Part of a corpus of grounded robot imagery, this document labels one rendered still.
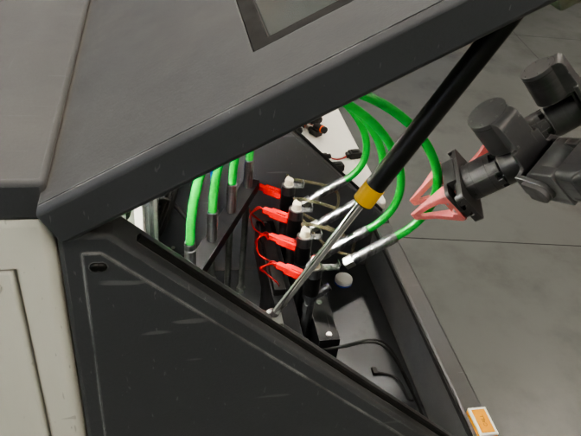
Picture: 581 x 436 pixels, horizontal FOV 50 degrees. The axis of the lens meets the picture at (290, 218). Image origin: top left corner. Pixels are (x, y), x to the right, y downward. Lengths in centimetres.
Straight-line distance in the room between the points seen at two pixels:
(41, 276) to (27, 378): 12
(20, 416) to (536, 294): 251
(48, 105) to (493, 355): 220
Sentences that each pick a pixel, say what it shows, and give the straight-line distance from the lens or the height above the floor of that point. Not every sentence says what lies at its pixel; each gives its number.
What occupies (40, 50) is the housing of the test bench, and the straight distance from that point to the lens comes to 70.
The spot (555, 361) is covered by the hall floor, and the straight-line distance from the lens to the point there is 267.
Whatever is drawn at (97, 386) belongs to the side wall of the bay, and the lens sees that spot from 63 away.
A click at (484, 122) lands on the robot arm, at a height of 139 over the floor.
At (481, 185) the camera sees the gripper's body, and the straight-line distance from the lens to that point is 95.
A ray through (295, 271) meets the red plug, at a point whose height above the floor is 108.
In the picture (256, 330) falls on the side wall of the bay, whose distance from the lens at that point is 59.
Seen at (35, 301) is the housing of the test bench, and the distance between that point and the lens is 55.
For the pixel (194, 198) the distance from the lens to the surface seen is 90.
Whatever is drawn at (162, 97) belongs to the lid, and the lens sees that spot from 50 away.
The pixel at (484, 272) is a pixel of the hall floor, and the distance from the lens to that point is 295.
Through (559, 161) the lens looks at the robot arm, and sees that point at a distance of 88.
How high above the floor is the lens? 176
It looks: 36 degrees down
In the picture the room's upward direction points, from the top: 7 degrees clockwise
